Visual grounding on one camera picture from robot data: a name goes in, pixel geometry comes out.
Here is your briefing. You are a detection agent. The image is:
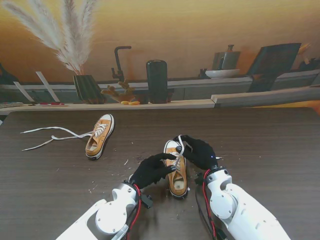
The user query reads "left robot hand black glove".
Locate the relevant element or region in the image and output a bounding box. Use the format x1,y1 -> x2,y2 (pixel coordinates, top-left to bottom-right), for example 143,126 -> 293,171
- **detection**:
129,152 -> 177,190

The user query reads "right robot hand black glove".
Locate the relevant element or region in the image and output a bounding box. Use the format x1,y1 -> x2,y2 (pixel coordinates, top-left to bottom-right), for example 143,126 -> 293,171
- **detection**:
173,134 -> 219,172

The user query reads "yellow canvas sneaker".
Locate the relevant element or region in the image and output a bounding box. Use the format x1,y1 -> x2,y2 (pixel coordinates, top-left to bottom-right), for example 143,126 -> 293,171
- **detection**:
84,113 -> 116,161
163,139 -> 188,200

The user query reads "printed kitchen backdrop banner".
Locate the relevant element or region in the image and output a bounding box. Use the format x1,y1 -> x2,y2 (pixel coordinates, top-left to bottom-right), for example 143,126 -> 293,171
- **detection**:
0,0 -> 320,116

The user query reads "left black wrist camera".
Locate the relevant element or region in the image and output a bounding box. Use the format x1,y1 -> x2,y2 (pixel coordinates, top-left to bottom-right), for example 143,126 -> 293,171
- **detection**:
141,194 -> 154,209

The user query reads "left arm red cable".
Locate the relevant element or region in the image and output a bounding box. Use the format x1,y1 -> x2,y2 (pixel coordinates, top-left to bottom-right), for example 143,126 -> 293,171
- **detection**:
127,184 -> 142,240

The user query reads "arm red cable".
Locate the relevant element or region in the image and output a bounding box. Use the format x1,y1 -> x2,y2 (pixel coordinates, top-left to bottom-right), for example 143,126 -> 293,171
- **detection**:
202,169 -> 218,240
127,184 -> 142,240

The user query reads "right arm red cable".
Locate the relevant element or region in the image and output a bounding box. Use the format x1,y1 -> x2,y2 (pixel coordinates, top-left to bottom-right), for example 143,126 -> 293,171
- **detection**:
202,169 -> 218,240

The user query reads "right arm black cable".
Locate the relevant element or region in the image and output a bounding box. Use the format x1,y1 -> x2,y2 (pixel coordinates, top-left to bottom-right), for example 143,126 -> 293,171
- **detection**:
194,184 -> 213,240

